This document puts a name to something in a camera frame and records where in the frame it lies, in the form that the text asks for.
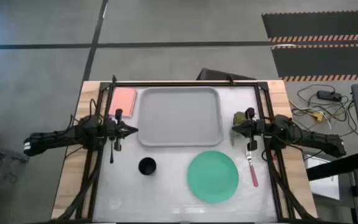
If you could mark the green round plate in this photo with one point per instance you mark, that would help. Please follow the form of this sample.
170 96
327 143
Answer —
213 176

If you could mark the pink rectangular pad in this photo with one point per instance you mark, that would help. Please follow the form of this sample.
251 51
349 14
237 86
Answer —
123 99

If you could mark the yellow power plug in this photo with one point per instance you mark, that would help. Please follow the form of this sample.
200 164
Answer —
318 116

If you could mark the grey plastic tray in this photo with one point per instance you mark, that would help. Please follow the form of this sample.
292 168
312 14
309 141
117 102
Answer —
179 116

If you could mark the black diagonal beam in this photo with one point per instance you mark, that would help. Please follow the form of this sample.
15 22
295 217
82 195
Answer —
337 166

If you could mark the white paper sheet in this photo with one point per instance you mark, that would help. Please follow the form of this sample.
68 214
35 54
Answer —
325 183

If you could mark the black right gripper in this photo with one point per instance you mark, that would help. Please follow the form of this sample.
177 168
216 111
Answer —
252 127

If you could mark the black spoon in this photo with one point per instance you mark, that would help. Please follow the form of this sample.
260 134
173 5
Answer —
111 155

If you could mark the black flat panel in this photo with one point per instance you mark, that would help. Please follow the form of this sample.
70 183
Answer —
219 75

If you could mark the green artificial succulent plant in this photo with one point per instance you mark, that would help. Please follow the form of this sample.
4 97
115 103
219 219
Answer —
238 117

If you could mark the black power adapter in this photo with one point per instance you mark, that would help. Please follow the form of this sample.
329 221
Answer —
329 95

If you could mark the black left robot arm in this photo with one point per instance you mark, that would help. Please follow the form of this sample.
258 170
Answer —
57 138

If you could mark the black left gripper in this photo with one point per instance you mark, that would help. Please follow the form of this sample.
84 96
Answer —
118 130

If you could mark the black aluminium rig frame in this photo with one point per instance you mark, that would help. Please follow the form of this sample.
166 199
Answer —
182 84

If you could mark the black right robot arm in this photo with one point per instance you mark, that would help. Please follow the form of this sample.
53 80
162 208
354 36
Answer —
315 138

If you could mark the white glossy table sheet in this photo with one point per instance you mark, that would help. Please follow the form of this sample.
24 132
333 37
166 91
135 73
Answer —
169 193

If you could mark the black hazard-striped floor mat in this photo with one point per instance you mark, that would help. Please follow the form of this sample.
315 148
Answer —
319 23
325 60

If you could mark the black cup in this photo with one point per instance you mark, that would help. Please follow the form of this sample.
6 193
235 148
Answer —
147 165

